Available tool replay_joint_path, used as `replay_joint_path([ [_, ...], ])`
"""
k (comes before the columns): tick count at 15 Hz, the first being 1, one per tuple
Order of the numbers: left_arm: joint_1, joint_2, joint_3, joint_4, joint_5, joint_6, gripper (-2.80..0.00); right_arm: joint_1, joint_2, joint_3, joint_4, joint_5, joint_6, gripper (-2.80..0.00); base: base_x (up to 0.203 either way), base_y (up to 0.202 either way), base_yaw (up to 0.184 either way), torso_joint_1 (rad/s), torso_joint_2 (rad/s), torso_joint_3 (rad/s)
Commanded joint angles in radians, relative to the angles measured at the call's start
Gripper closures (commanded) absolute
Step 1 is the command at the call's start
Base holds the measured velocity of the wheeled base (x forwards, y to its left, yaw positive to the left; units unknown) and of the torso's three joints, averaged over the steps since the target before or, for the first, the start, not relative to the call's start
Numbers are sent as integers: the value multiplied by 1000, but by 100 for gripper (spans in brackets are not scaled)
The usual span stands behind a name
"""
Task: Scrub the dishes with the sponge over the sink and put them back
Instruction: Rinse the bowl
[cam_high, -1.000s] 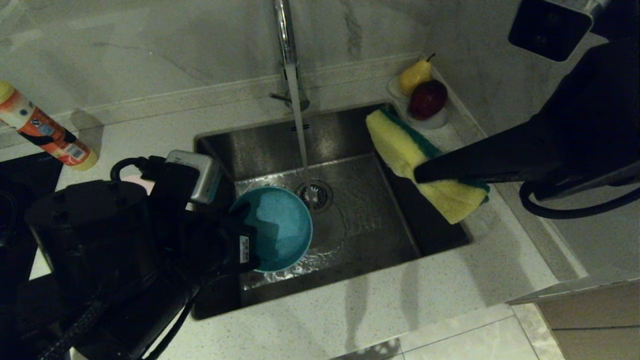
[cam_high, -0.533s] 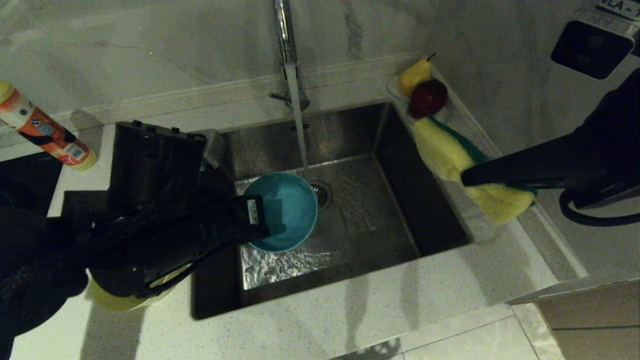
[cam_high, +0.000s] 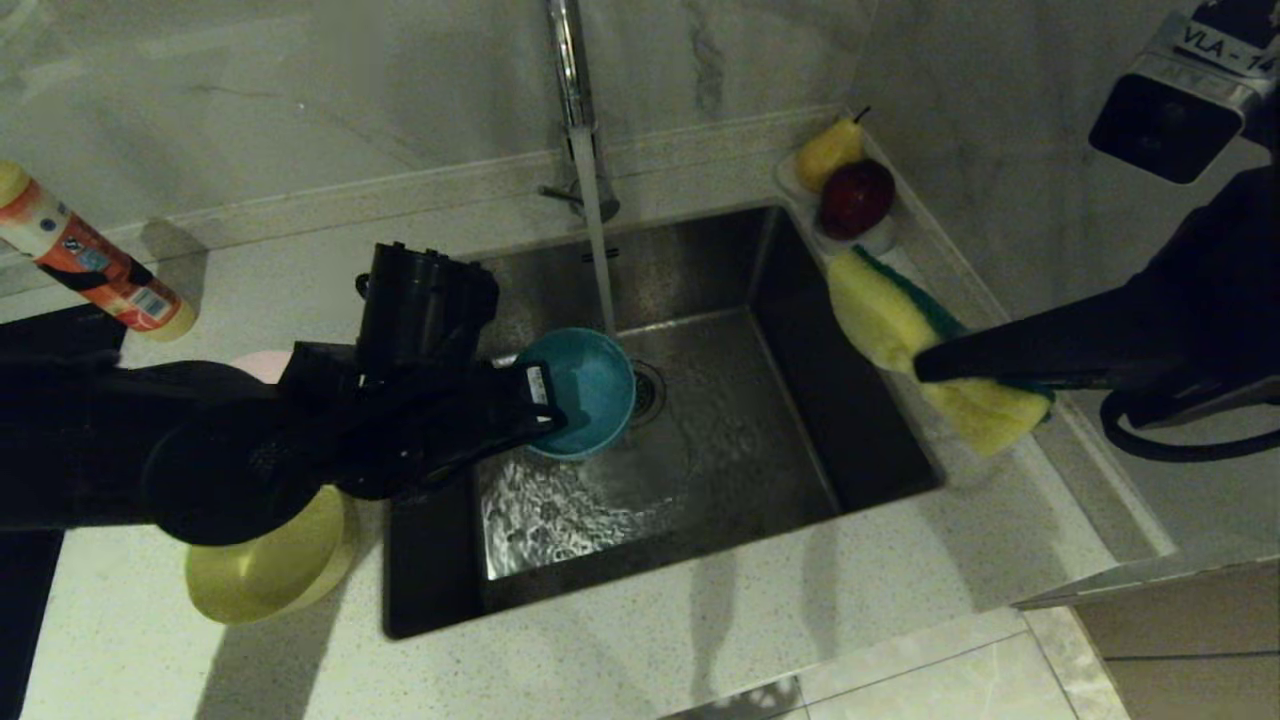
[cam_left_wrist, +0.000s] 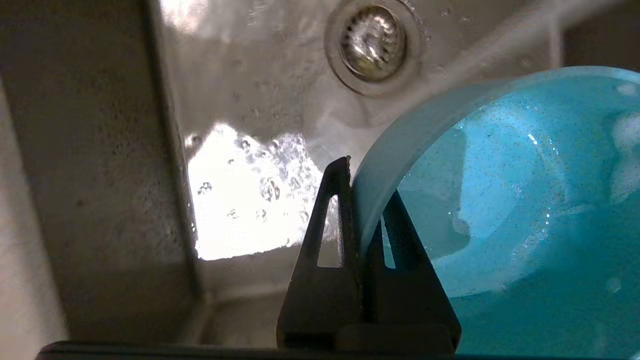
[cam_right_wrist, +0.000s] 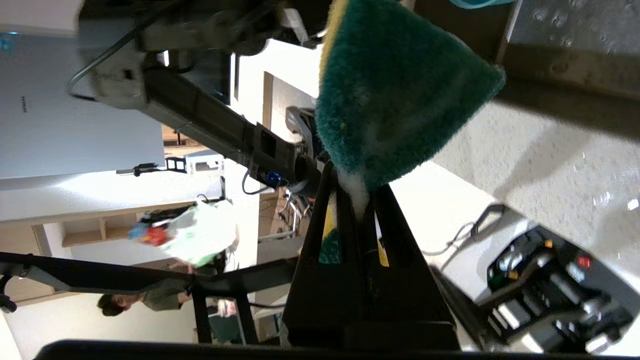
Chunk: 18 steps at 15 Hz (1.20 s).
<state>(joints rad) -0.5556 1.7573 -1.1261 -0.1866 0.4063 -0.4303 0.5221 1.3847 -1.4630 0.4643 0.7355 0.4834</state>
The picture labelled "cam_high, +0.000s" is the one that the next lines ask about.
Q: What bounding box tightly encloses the blue plastic bowl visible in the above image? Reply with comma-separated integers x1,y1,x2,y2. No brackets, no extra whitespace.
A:
515,327,638,462

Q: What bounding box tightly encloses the orange label dish soap bottle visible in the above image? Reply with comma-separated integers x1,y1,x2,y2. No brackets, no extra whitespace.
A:
0,160,199,344

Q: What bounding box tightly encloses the clear running water stream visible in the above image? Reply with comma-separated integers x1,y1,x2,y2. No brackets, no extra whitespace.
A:
570,128,619,336

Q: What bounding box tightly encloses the small white dish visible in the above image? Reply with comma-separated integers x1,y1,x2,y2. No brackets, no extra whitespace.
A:
773,155,898,262

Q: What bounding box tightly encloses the round metal drain strainer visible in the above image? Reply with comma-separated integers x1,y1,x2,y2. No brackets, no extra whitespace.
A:
630,360,668,426

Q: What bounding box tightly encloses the chrome faucet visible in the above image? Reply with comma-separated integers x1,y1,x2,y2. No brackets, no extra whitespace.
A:
538,0,621,225

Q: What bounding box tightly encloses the yellow plastic bowl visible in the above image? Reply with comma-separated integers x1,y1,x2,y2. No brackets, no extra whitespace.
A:
185,485,359,626

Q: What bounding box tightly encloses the pink plastic bowl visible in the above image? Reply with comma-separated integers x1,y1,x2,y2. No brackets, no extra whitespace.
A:
230,350,295,386

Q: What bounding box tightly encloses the green and yellow sponge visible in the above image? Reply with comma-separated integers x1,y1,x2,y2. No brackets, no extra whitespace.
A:
827,245,1055,459

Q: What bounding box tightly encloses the yellow pear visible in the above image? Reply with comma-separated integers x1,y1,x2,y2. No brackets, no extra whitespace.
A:
795,108,869,196

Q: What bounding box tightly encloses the dark red apple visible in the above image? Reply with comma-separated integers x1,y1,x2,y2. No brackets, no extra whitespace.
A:
819,158,897,242

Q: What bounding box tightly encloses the black induction cooktop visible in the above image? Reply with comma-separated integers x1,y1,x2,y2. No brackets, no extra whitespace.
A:
0,305,128,720

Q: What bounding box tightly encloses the stainless steel sink basin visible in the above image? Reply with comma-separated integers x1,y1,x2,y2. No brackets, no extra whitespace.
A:
382,205,943,641

